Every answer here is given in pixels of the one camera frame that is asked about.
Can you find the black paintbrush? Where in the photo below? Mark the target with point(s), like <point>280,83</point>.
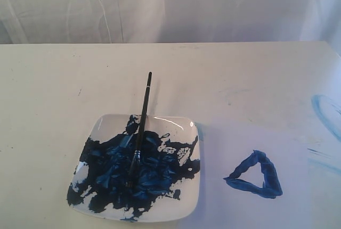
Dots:
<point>133,171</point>

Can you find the white square paint dish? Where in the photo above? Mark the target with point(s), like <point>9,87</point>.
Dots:
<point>168,178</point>

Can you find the white paper sheet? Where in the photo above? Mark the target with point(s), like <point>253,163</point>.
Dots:
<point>252,177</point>

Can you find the white backdrop curtain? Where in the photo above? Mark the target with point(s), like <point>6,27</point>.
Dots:
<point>158,21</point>

